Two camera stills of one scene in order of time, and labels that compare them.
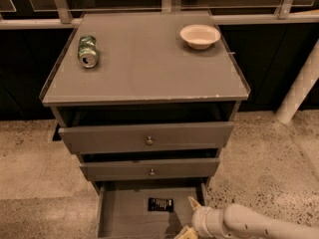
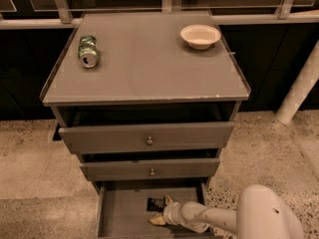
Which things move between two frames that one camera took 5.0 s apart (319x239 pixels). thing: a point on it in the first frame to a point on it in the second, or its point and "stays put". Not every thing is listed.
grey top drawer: [149, 138] stays put
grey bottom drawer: [147, 210] stays put
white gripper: [201, 221] to [170, 212]
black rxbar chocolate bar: [160, 204] stays put
